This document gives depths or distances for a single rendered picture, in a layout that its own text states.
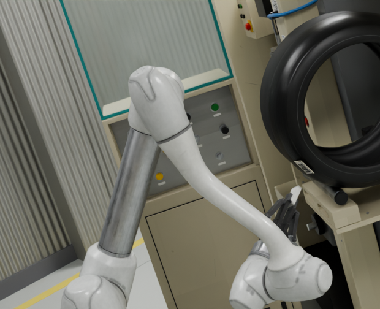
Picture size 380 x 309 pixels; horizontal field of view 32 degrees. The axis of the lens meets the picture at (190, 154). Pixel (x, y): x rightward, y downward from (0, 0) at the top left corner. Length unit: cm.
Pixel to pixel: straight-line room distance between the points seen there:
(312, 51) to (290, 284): 72
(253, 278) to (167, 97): 53
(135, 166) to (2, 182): 300
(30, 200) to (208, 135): 239
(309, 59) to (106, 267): 85
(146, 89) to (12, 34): 301
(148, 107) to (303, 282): 57
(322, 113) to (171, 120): 95
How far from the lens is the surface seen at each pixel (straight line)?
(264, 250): 188
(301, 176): 250
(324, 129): 251
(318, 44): 206
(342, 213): 221
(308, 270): 170
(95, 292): 181
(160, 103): 166
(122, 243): 195
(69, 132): 473
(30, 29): 466
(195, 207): 275
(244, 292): 180
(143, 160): 186
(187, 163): 171
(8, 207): 485
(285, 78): 207
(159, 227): 276
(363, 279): 275
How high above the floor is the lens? 171
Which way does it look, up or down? 14 degrees down
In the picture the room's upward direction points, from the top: 18 degrees counter-clockwise
